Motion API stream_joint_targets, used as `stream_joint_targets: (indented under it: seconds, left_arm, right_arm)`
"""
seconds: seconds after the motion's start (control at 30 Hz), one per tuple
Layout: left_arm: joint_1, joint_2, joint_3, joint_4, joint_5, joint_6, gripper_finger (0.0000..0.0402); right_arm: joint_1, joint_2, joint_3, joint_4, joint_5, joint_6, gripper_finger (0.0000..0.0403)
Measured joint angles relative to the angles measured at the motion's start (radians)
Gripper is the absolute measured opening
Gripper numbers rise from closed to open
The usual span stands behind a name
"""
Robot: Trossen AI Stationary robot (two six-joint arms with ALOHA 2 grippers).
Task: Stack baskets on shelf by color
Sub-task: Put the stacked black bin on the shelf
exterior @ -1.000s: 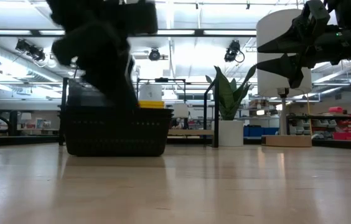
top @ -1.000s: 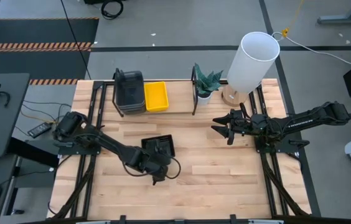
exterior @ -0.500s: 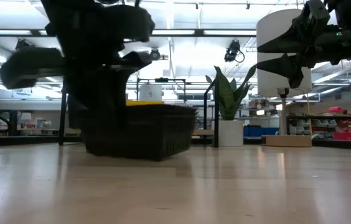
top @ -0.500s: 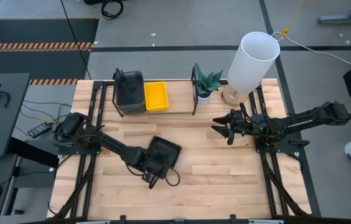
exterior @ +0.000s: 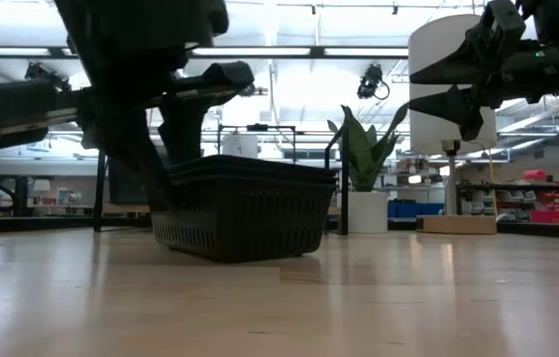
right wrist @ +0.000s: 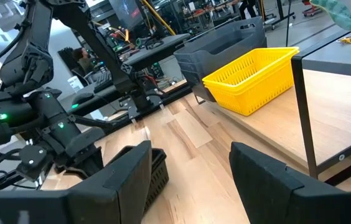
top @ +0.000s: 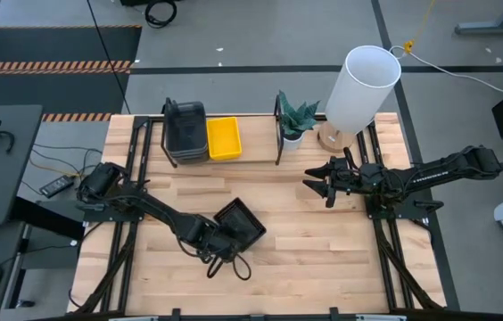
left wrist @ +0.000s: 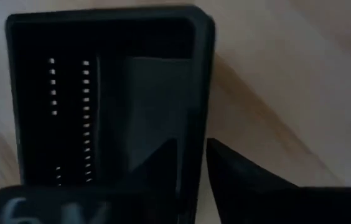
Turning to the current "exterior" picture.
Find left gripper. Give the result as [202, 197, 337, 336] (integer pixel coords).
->
[0, 59, 256, 212]

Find black plastic basket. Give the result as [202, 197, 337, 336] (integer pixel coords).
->
[150, 168, 339, 264]

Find wooden background bench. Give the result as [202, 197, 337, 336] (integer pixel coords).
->
[0, 202, 153, 235]

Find green snake plant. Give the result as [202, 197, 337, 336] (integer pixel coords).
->
[327, 102, 409, 193]

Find dark monitor screen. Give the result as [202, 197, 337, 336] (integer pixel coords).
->
[106, 157, 156, 206]

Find small picture frames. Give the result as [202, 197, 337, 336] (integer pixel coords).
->
[56, 187, 83, 206]

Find blue storage bin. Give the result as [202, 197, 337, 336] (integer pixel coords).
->
[387, 199, 446, 220]

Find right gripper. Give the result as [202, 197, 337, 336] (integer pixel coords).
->
[407, 0, 528, 143]

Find white plant pot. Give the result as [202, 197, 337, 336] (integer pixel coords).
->
[347, 190, 391, 235]

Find black ceiling camera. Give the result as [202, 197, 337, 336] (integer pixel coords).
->
[357, 62, 391, 101]

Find small white cylinder shade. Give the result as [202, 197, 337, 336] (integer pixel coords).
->
[221, 133, 261, 161]

